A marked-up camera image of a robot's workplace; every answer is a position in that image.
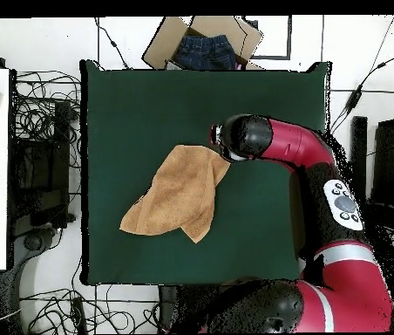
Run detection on orange terry towel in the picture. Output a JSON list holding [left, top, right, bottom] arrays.
[[119, 144, 232, 244]]

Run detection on dark green table cloth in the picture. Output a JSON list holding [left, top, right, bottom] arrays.
[[79, 59, 331, 286]]

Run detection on blue denim jeans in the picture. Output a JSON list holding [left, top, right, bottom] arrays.
[[173, 34, 237, 71]]

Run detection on brown cardboard box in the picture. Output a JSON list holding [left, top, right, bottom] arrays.
[[141, 15, 264, 71]]

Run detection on black equipment stand with cables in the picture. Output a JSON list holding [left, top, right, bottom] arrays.
[[10, 100, 76, 252], [349, 116, 394, 245]]

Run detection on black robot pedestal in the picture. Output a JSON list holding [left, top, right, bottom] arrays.
[[158, 284, 219, 334]]

